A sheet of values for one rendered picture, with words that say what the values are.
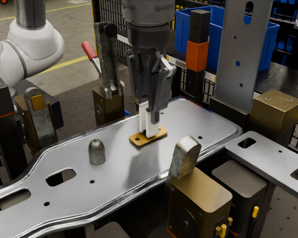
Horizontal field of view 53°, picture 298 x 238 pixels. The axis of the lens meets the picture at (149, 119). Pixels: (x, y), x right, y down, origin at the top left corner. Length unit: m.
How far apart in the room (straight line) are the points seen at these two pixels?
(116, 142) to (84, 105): 0.79
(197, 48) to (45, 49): 0.59
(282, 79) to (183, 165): 0.54
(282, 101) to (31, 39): 0.84
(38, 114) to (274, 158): 0.49
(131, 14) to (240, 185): 0.36
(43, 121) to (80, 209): 0.24
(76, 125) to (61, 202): 0.77
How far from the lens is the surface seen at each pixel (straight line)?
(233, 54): 0.77
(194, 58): 0.89
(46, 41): 1.18
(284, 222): 0.95
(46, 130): 0.68
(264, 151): 0.66
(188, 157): 0.45
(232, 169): 0.62
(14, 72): 1.17
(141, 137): 0.64
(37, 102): 0.65
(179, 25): 1.05
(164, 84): 0.54
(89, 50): 0.77
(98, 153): 0.57
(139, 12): 0.50
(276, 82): 0.90
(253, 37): 0.73
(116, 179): 0.55
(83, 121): 1.30
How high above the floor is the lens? 1.38
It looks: 32 degrees down
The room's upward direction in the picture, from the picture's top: straight up
